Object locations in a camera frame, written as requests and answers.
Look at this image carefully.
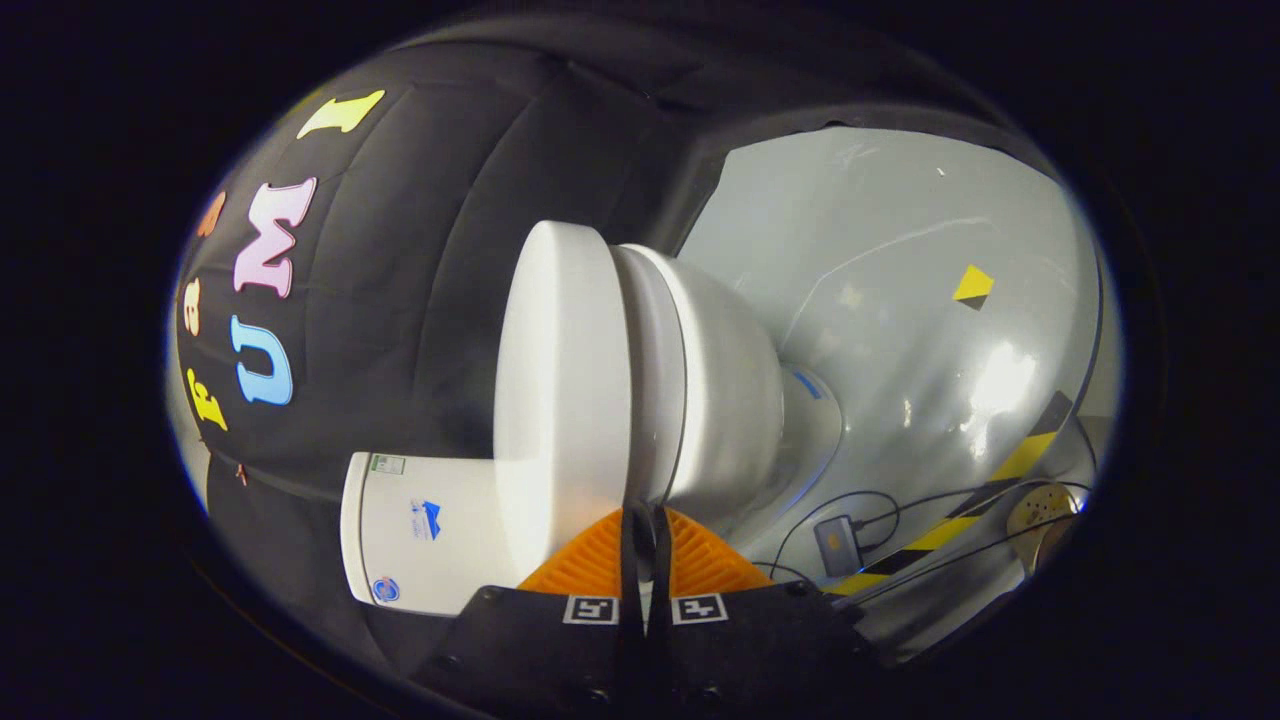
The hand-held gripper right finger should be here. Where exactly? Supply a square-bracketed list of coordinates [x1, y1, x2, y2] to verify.
[645, 505, 883, 720]

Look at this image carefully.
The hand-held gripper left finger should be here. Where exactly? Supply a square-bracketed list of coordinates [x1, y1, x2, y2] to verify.
[410, 505, 649, 720]

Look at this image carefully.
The white toilet lid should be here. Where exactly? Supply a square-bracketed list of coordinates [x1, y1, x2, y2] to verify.
[493, 220, 633, 583]

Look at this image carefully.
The white toilet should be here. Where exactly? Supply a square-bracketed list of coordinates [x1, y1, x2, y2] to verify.
[340, 243, 847, 617]

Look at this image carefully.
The small grey adapter box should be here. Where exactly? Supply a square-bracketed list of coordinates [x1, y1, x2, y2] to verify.
[813, 515, 863, 578]

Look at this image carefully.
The yellow black hazard tape strip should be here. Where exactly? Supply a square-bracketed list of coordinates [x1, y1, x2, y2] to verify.
[835, 390, 1076, 598]

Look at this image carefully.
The round beige perforated disc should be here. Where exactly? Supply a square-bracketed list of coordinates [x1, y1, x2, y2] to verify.
[1007, 483, 1083, 577]

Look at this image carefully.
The black backdrop cloth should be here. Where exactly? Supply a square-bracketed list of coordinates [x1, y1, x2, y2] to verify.
[168, 15, 1061, 691]

